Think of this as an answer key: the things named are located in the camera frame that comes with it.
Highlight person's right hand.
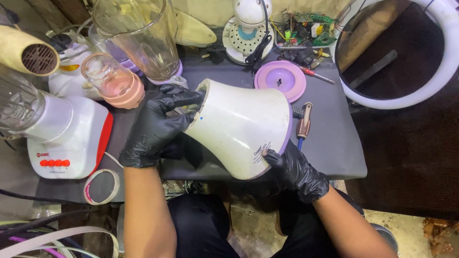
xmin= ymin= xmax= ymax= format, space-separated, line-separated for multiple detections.
xmin=262 ymin=140 xmax=330 ymax=204

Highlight person's left hand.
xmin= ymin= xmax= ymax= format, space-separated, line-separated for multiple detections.
xmin=119 ymin=84 xmax=207 ymax=169

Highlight white purple blender base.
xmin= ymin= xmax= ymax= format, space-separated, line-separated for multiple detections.
xmin=184 ymin=78 xmax=293 ymax=180

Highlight grey work mat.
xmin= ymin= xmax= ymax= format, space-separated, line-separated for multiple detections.
xmin=36 ymin=48 xmax=368 ymax=203

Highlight small jar pink base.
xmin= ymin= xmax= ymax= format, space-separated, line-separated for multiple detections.
xmin=81 ymin=53 xmax=146 ymax=110

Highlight white tape roll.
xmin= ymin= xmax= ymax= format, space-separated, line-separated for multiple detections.
xmin=83 ymin=168 xmax=121 ymax=206

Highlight clear jar purple base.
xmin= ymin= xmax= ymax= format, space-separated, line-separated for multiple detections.
xmin=88 ymin=23 xmax=142 ymax=74

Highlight white red blender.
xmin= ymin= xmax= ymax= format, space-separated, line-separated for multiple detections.
xmin=0 ymin=72 xmax=114 ymax=180

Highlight purple round lid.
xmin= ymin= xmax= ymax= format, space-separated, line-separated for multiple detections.
xmin=254 ymin=60 xmax=307 ymax=103

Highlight large clear blender jar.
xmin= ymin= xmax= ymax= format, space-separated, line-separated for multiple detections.
xmin=91 ymin=0 xmax=183 ymax=85

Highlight black plug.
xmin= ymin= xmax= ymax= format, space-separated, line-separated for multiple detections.
xmin=201 ymin=43 xmax=227 ymax=65

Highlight person's black trousers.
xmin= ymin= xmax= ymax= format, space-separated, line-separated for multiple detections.
xmin=167 ymin=189 xmax=366 ymax=258

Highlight cream iron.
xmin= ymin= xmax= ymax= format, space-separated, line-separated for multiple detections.
xmin=174 ymin=8 xmax=218 ymax=48

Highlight black adapter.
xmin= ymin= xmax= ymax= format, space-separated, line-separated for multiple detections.
xmin=287 ymin=47 xmax=318 ymax=67

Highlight grey metal bar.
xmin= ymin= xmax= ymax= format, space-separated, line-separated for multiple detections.
xmin=350 ymin=49 xmax=398 ymax=90

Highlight white perforated motor unit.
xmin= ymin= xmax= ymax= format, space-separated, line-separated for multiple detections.
xmin=222 ymin=0 xmax=275 ymax=66

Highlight green circuit board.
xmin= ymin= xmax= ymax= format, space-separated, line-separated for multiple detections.
xmin=274 ymin=11 xmax=339 ymax=49

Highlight wooden block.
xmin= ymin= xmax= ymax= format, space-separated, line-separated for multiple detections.
xmin=337 ymin=0 xmax=411 ymax=72

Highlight cream hair dryer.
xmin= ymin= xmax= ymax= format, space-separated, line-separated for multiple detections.
xmin=0 ymin=24 xmax=61 ymax=76

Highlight brown handle screwdriver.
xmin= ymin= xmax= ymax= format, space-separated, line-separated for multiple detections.
xmin=296 ymin=102 xmax=313 ymax=151

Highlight small red handle screwdriver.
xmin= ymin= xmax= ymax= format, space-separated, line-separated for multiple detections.
xmin=299 ymin=65 xmax=335 ymax=85

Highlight black power cable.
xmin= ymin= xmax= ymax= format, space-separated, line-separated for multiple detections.
xmin=246 ymin=0 xmax=274 ymax=74

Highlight bundle of cables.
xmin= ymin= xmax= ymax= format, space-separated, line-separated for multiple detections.
xmin=0 ymin=188 xmax=121 ymax=258

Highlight white ring light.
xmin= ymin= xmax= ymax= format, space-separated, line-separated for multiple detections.
xmin=333 ymin=0 xmax=459 ymax=110

